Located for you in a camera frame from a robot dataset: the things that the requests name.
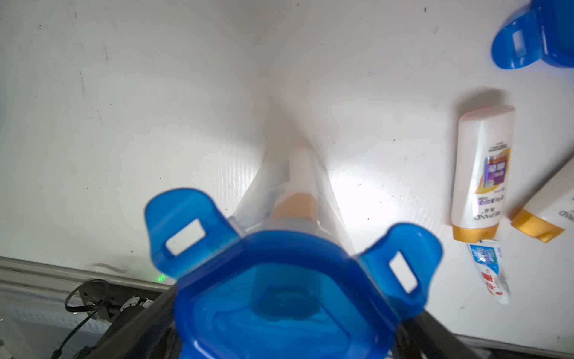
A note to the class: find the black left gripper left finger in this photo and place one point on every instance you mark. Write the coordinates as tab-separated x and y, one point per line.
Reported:
143	323

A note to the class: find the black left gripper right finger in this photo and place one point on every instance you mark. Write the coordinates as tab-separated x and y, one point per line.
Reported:
425	337

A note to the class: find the blue lid front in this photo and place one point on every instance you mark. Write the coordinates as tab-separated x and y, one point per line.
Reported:
280	293

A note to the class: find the blue lid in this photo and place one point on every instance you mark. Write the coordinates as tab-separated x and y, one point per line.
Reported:
280	293
544	32

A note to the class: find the toothpaste tube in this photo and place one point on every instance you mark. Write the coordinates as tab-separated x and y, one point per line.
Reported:
487	258

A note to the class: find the white shampoo bottle gold cap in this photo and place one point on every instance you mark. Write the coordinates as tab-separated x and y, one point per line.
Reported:
549	213

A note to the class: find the white bottle purple label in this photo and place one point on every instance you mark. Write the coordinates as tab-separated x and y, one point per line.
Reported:
484	142

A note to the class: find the blue lid upper left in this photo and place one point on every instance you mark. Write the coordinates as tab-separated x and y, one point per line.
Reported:
544	32

